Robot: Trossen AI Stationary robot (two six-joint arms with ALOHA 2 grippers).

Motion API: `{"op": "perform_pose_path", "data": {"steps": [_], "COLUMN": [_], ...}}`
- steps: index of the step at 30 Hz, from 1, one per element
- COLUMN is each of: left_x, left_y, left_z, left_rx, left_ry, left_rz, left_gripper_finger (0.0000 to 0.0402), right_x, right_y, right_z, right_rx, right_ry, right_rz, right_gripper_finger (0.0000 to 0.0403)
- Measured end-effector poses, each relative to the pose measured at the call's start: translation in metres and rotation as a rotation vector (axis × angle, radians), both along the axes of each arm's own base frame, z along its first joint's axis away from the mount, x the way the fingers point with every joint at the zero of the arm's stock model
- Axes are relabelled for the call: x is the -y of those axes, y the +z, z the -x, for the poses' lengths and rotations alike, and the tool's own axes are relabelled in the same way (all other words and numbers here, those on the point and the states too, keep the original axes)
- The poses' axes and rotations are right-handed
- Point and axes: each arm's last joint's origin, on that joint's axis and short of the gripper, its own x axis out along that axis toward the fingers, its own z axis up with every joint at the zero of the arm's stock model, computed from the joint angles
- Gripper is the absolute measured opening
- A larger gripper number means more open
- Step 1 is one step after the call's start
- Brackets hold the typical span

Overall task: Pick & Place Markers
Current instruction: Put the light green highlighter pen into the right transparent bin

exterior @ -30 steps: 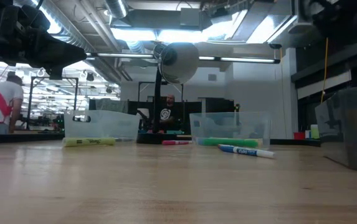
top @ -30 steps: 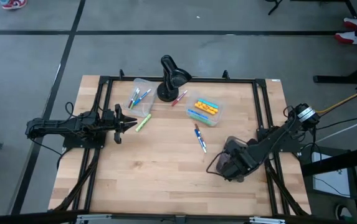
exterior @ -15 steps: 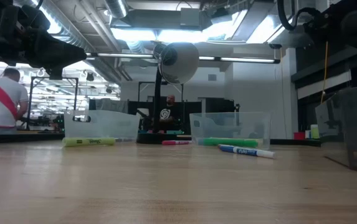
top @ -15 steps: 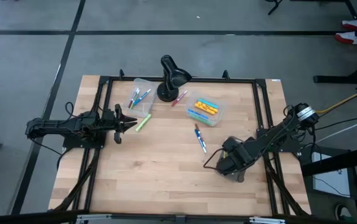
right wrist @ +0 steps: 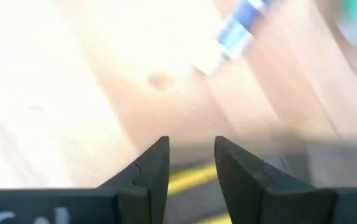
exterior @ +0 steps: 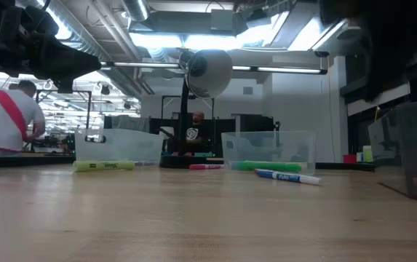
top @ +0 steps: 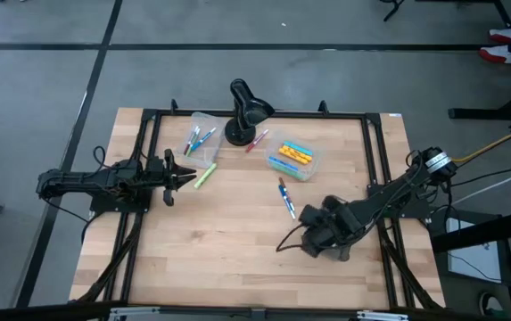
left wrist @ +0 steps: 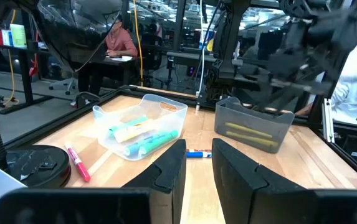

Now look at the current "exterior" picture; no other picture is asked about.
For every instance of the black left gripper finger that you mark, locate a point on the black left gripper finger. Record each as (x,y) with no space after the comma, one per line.
(66,62)

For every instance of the light green Sharpie highlighter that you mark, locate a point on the light green Sharpie highlighter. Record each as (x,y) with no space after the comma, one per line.
(102,166)

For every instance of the blue Expo marker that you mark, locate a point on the blue Expo marker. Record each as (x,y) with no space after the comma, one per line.
(288,177)

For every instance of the red dry-erase marker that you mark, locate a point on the red dry-erase marker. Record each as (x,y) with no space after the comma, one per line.
(204,167)

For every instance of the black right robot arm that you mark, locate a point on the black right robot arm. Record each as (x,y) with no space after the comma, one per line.
(375,14)

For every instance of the person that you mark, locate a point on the person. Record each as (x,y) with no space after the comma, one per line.
(195,134)
(0,123)

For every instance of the green container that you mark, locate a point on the green container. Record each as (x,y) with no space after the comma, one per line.
(367,154)

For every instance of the red box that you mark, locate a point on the red box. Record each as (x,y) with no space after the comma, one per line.
(349,159)

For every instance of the long ceiling light bar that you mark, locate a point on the long ceiling light bar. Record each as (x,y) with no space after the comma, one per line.
(288,70)

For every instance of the clear plastic bin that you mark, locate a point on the clear plastic bin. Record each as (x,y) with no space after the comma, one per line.
(266,145)
(121,145)

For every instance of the black desk lamp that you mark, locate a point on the black desk lamp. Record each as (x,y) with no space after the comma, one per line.
(208,72)

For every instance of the black rig frame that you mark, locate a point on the black rig frame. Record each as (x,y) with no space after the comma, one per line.
(89,109)

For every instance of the black aluminium table frame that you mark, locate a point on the black aluminium table frame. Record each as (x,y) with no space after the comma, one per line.
(30,160)

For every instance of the black partition wall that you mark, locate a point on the black partition wall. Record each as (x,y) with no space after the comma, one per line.
(252,123)

